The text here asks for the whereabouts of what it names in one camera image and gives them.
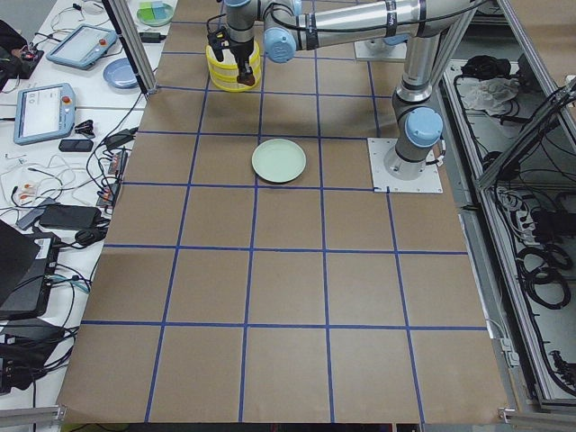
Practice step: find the blue plate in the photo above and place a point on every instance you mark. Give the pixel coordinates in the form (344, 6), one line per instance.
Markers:
(119, 74)

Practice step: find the black laptop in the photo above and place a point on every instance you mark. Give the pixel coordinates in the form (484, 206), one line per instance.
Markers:
(27, 263)

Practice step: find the black power adapter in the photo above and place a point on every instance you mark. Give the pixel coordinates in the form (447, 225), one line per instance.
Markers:
(151, 37)

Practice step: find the light green plate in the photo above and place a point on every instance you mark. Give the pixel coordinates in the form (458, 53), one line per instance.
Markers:
(278, 161)

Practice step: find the yellow steamer basket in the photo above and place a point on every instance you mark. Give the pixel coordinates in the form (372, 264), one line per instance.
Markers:
(229, 64)

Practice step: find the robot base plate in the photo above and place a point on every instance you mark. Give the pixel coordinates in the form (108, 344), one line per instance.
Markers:
(385, 53)
(391, 174)

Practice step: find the black phone on desk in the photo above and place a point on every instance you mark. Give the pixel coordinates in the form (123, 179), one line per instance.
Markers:
(75, 145)

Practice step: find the black power brick large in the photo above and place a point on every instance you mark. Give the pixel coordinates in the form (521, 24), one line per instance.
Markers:
(69, 217)

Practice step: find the green sponge block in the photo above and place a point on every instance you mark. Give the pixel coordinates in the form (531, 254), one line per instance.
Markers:
(145, 12)

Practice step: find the white crumpled cloth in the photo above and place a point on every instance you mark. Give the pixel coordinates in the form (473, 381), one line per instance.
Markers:
(492, 96)

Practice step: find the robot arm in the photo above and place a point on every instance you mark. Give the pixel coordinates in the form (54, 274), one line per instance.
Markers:
(380, 26)

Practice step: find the teach pendant near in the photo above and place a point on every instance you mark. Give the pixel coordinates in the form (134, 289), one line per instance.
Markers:
(44, 113)

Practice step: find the blue sponge block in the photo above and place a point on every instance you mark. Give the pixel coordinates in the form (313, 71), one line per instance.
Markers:
(158, 11)

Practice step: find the brown bun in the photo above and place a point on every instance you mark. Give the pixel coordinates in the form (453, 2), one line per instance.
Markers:
(246, 79)

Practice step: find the teach pendant far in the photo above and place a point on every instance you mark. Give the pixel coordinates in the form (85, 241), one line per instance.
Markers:
(83, 47)

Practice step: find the aluminium frame post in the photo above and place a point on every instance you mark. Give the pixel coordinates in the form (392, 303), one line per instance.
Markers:
(120, 16)

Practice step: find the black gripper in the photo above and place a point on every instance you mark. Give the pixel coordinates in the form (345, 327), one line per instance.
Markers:
(241, 50)

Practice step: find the green glass bowl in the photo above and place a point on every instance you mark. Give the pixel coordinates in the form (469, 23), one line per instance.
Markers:
(169, 11)

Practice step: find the teach pendant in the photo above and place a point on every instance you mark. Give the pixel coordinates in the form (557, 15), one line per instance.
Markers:
(83, 47)
(44, 113)

